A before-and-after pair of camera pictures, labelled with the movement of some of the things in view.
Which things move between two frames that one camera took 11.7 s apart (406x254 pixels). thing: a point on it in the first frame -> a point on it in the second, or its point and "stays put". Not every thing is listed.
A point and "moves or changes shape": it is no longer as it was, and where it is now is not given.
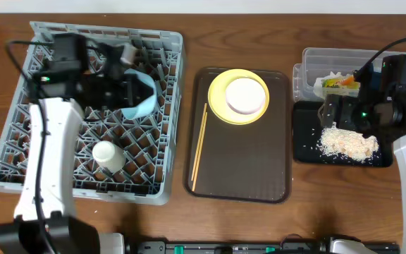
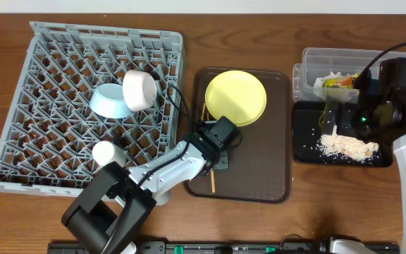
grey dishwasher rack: (119, 156) stays put
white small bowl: (244, 96) moves or changes shape
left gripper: (129, 92) -> (220, 161)
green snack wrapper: (347, 83) stays put
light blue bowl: (144, 109) moves or changes shape
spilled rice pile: (338, 142) stays put
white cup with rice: (111, 158) stays put
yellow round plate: (217, 100) stays put
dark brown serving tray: (247, 164) stays put
